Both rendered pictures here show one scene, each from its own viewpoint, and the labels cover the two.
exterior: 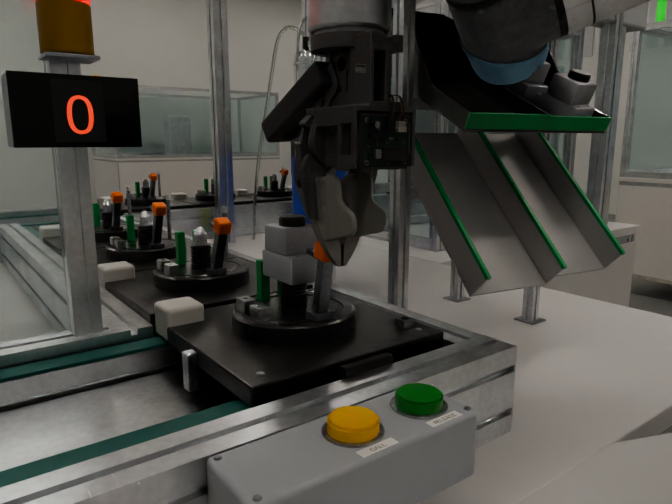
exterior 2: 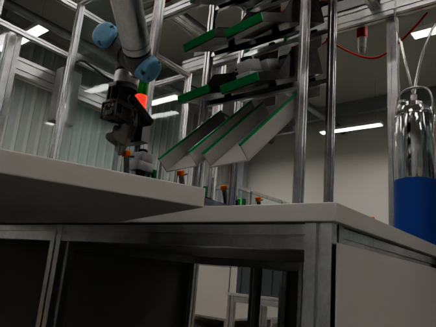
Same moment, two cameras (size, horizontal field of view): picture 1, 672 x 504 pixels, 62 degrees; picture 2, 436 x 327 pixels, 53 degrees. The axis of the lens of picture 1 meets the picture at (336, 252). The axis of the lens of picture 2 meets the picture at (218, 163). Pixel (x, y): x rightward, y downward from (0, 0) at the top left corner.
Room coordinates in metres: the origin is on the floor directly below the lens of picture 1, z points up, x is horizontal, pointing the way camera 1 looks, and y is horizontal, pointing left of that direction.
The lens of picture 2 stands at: (0.52, -1.30, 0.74)
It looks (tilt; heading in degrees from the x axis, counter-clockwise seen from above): 14 degrees up; 76
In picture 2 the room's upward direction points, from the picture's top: 5 degrees clockwise
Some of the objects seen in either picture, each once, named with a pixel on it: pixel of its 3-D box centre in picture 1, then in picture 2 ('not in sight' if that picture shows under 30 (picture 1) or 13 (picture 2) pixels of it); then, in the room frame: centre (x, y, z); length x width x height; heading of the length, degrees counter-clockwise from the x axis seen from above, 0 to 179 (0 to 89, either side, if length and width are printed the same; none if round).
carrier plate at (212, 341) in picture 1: (294, 331); not in sight; (0.61, 0.05, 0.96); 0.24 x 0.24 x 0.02; 37
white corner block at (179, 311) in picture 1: (179, 318); not in sight; (0.63, 0.19, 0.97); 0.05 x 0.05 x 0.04; 37
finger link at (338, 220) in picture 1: (338, 223); (113, 139); (0.52, 0.00, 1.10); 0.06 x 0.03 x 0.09; 37
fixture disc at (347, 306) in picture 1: (293, 315); not in sight; (0.61, 0.05, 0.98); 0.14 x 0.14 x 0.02
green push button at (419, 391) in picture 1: (418, 403); not in sight; (0.43, -0.07, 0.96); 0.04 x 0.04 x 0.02
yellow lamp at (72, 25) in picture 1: (65, 30); not in sight; (0.59, 0.27, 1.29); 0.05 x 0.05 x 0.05
